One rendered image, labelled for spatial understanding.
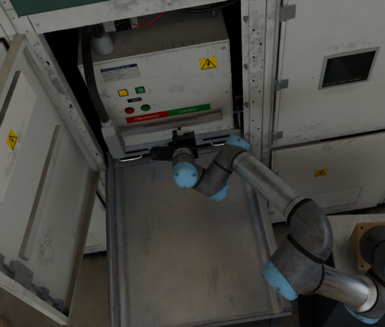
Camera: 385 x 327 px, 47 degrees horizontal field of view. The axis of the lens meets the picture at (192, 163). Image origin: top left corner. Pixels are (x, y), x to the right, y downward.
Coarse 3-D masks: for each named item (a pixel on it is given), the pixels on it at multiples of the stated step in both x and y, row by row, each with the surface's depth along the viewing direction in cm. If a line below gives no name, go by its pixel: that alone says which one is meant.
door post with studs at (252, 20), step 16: (256, 0) 123; (256, 16) 128; (256, 32) 133; (256, 48) 138; (256, 64) 144; (256, 80) 151; (256, 96) 158; (256, 112) 165; (256, 128) 174; (256, 144) 183
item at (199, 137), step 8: (232, 128) 179; (240, 128) 178; (200, 136) 179; (208, 136) 179; (216, 136) 180; (224, 136) 181; (240, 136) 182; (144, 144) 179; (152, 144) 179; (160, 144) 180; (200, 144) 183; (128, 152) 182; (136, 152) 183; (144, 152) 183
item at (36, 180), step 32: (0, 96) 111; (32, 96) 127; (0, 128) 111; (32, 128) 133; (64, 128) 156; (0, 160) 111; (32, 160) 133; (64, 160) 156; (0, 192) 111; (32, 192) 133; (64, 192) 156; (0, 224) 116; (32, 224) 129; (64, 224) 156; (0, 256) 111; (32, 256) 133; (64, 256) 156; (32, 288) 133; (64, 288) 156; (64, 320) 149
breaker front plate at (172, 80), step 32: (96, 64) 141; (128, 64) 143; (160, 64) 145; (192, 64) 147; (224, 64) 148; (128, 96) 156; (160, 96) 158; (192, 96) 160; (224, 96) 162; (128, 128) 171; (192, 128) 176; (224, 128) 178
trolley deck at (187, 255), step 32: (128, 192) 177; (160, 192) 176; (192, 192) 174; (128, 224) 170; (160, 224) 168; (192, 224) 167; (224, 224) 165; (128, 256) 163; (160, 256) 161; (192, 256) 160; (224, 256) 159; (256, 256) 157; (128, 288) 156; (160, 288) 155; (192, 288) 154; (224, 288) 153; (256, 288) 151; (128, 320) 151; (160, 320) 149; (192, 320) 148; (224, 320) 147; (256, 320) 151
